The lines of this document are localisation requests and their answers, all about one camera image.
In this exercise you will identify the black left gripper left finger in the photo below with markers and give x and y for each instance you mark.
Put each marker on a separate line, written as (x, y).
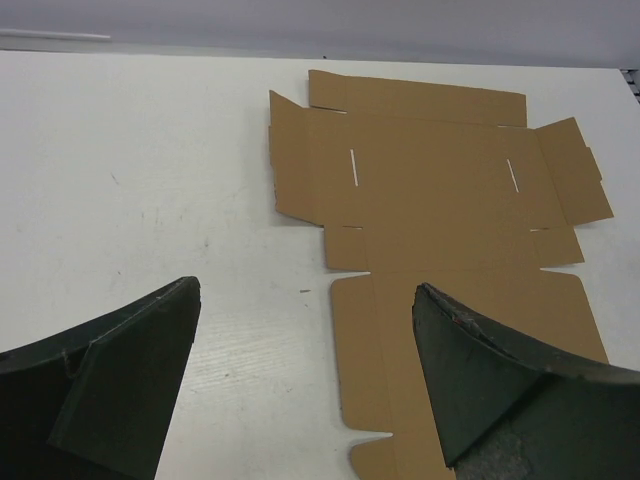
(95, 401)

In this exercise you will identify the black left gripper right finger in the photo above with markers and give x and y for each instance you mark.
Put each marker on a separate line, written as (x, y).
(508, 406)

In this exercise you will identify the brown cardboard box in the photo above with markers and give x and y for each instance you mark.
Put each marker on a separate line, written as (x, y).
(418, 182)

